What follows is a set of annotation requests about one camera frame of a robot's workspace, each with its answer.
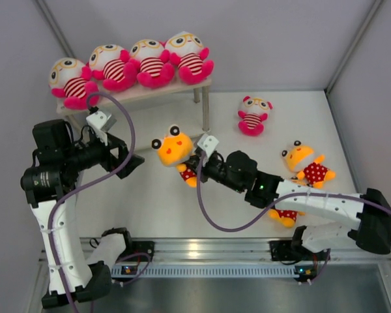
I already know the pink panda plush top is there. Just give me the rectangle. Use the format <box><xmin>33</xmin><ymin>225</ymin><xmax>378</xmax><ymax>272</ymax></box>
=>
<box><xmin>238</xmin><ymin>96</ymin><xmax>273</xmax><ymax>136</ymax></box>

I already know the orange plush middle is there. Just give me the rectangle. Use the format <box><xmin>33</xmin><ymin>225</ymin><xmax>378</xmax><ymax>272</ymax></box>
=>
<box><xmin>281</xmin><ymin>140</ymin><xmax>336</xmax><ymax>188</ymax></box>

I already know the white two-tier shelf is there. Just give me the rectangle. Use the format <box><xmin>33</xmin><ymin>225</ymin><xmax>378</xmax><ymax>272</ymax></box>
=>
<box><xmin>56</xmin><ymin>78</ymin><xmax>212</xmax><ymax>152</ymax></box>

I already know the grey slotted cable duct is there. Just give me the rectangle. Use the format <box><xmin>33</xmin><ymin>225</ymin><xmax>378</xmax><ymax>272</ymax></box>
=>
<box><xmin>111</xmin><ymin>263</ymin><xmax>299</xmax><ymax>279</ymax></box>

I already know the orange plush bottom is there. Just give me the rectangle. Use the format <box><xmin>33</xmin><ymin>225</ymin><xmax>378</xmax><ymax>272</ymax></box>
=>
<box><xmin>268</xmin><ymin>209</ymin><xmax>305</xmax><ymax>228</ymax></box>

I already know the pink panda plush face down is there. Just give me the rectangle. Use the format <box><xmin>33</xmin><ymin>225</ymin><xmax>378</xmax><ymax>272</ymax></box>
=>
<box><xmin>88</xmin><ymin>44</ymin><xmax>138</xmax><ymax>93</ymax></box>

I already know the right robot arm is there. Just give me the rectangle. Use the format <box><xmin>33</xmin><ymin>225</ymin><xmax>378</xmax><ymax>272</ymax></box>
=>
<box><xmin>185</xmin><ymin>151</ymin><xmax>391</xmax><ymax>259</ymax></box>

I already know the wall corner metal strip left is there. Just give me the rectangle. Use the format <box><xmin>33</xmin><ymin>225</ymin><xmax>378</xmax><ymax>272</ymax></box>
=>
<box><xmin>33</xmin><ymin>0</ymin><xmax>76</xmax><ymax>58</ymax></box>

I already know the orange plush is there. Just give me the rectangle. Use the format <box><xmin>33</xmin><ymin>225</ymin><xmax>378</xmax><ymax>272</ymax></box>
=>
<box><xmin>151</xmin><ymin>125</ymin><xmax>197</xmax><ymax>188</ymax></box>
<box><xmin>281</xmin><ymin>140</ymin><xmax>336</xmax><ymax>188</ymax></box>
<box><xmin>268</xmin><ymin>209</ymin><xmax>305</xmax><ymax>228</ymax></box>

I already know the aluminium rail base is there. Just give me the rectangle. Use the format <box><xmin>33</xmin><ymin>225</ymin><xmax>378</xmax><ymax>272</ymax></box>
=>
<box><xmin>38</xmin><ymin>237</ymin><xmax>391</xmax><ymax>263</ymax></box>

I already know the pink panda plush with glasses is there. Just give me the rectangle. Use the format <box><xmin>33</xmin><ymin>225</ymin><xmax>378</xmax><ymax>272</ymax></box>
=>
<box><xmin>165</xmin><ymin>31</ymin><xmax>214</xmax><ymax>85</ymax></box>

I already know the orange plush top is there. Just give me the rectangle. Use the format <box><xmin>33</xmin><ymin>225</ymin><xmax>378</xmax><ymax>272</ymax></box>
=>
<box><xmin>151</xmin><ymin>125</ymin><xmax>197</xmax><ymax>188</ymax></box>

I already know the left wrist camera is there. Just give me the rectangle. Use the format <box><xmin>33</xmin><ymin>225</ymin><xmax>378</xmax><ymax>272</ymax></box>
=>
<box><xmin>86</xmin><ymin>110</ymin><xmax>117</xmax><ymax>145</ymax></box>

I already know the wall corner metal strip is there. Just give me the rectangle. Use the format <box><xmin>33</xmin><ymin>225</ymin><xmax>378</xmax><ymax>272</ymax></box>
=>
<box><xmin>325</xmin><ymin>0</ymin><xmax>384</xmax><ymax>96</ymax></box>
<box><xmin>33</xmin><ymin>0</ymin><xmax>76</xmax><ymax>58</ymax></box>

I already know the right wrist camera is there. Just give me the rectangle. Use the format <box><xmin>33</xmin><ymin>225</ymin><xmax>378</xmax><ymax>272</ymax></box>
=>
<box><xmin>195</xmin><ymin>134</ymin><xmax>219</xmax><ymax>160</ymax></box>

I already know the right black mount plate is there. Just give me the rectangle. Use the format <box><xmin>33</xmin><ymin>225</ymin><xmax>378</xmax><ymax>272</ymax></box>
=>
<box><xmin>269</xmin><ymin>240</ymin><xmax>298</xmax><ymax>261</ymax></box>

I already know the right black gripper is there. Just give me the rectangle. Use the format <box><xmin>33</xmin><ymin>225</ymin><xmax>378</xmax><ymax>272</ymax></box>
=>
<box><xmin>184</xmin><ymin>153</ymin><xmax>246</xmax><ymax>194</ymax></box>

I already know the wall corner metal strip right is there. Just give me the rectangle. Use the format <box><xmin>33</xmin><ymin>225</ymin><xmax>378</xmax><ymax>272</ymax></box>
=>
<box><xmin>325</xmin><ymin>0</ymin><xmax>384</xmax><ymax>96</ymax></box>

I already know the black mount plate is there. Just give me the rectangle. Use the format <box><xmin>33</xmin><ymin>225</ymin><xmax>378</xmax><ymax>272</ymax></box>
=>
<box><xmin>269</xmin><ymin>240</ymin><xmax>298</xmax><ymax>261</ymax></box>
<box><xmin>117</xmin><ymin>240</ymin><xmax>155</xmax><ymax>262</ymax></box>

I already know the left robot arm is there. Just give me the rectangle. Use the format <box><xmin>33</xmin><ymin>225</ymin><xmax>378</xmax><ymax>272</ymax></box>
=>
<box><xmin>20</xmin><ymin>119</ymin><xmax>145</xmax><ymax>308</ymax></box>

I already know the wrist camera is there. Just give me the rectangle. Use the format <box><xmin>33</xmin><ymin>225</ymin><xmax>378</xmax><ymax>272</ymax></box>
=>
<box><xmin>195</xmin><ymin>134</ymin><xmax>219</xmax><ymax>160</ymax></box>
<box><xmin>86</xmin><ymin>110</ymin><xmax>117</xmax><ymax>145</ymax></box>

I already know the left black mount plate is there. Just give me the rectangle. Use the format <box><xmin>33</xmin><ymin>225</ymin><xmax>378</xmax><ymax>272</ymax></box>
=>
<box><xmin>117</xmin><ymin>240</ymin><xmax>155</xmax><ymax>262</ymax></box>

